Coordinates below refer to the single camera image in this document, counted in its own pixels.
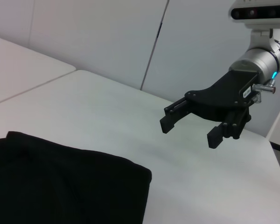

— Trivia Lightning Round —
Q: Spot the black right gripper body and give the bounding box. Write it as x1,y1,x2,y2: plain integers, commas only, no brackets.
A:
183,69,259,122

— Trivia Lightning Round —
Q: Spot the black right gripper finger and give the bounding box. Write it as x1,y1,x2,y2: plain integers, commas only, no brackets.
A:
206,107,252,149
159,97,192,134

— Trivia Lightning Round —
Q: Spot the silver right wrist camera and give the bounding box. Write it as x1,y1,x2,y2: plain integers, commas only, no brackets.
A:
228,0,280,35

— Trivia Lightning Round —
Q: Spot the black shirt with FREE print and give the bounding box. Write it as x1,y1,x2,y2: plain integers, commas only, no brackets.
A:
0,131,153,224

